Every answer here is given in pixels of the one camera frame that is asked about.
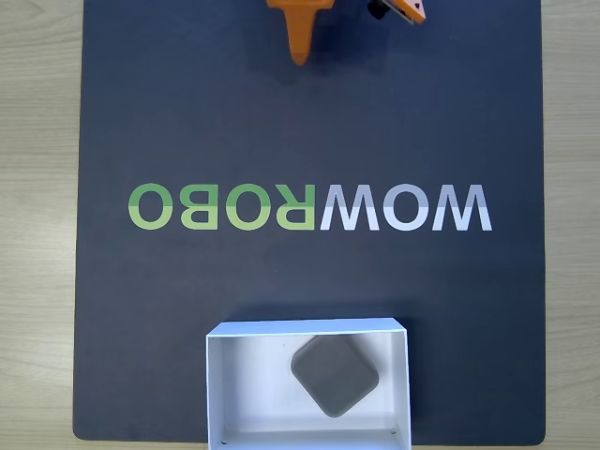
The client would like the dark grey WOWROBO mat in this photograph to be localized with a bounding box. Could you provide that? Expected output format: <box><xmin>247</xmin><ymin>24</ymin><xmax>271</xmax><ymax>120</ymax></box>
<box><xmin>72</xmin><ymin>0</ymin><xmax>548</xmax><ymax>445</ymax></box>

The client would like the grey square USB hub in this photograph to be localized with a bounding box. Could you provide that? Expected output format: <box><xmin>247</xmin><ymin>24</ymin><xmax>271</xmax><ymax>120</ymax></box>
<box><xmin>290</xmin><ymin>333</ymin><xmax>380</xmax><ymax>418</ymax></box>

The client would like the orange camera mount box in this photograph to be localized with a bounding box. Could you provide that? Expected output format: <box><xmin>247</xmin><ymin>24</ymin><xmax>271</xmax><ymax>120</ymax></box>
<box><xmin>367</xmin><ymin>0</ymin><xmax>428</xmax><ymax>25</ymax></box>

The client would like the white cardboard box bin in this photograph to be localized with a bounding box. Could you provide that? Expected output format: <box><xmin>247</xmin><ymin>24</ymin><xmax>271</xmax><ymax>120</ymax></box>
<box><xmin>204</xmin><ymin>317</ymin><xmax>413</xmax><ymax>450</ymax></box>

